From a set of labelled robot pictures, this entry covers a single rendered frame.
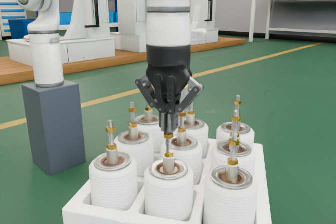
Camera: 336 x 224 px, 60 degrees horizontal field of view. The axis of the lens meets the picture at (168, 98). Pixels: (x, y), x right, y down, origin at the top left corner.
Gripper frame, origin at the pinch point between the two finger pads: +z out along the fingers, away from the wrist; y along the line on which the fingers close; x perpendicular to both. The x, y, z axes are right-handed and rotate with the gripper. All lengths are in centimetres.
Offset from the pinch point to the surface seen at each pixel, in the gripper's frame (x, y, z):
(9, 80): 92, -180, 32
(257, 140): 75, 5, 36
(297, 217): 31, 24, 35
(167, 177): -3.3, 1.4, 9.5
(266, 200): 8.6, 17.5, 17.1
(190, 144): 11.2, -0.2, 9.8
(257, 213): 3.9, 16.7, 17.1
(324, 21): 512, 30, 4
